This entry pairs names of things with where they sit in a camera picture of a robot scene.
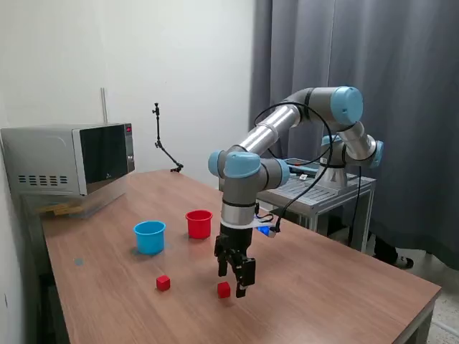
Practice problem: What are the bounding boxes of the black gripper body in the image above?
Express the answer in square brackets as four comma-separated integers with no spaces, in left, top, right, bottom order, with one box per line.
[218,224,254,256]

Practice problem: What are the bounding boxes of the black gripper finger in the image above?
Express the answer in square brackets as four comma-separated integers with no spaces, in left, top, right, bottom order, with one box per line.
[231,252,257,298]
[214,234,230,277]

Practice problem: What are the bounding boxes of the red plastic cup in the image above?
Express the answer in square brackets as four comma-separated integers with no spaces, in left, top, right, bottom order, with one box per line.
[185,209,214,240]

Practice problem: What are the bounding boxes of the blue plastic cup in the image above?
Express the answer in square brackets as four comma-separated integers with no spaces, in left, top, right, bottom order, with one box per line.
[133,220,168,256]

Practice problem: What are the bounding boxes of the blue grey teach pendant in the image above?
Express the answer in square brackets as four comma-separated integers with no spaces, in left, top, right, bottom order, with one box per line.
[286,157,321,176]

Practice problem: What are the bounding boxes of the grey metal robot stand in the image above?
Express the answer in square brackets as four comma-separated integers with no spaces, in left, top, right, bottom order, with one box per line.
[217,171,377,252]

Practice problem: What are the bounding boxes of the clear plastic riser box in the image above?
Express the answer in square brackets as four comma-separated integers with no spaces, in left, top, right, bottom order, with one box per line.
[21,178,127,220]

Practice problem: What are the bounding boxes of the person's black-clad leg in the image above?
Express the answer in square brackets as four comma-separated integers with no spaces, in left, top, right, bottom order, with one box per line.
[372,234,399,265]

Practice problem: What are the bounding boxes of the wooden slats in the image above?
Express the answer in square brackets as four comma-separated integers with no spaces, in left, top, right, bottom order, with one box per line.
[37,203,85,217]

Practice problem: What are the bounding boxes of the grey curtain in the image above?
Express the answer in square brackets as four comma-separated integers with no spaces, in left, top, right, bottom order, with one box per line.
[248,0,459,272]

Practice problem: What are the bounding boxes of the silver microwave oven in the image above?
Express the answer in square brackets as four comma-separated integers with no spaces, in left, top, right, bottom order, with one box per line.
[0,123,136,197]

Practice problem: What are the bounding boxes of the black power cable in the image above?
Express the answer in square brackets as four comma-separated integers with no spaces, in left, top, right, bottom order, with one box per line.
[348,167,364,248]

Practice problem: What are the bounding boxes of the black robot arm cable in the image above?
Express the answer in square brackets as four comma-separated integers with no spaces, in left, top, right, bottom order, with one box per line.
[253,102,345,230]

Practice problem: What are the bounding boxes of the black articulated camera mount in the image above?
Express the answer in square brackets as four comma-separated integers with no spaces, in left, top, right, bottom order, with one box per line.
[151,102,185,174]

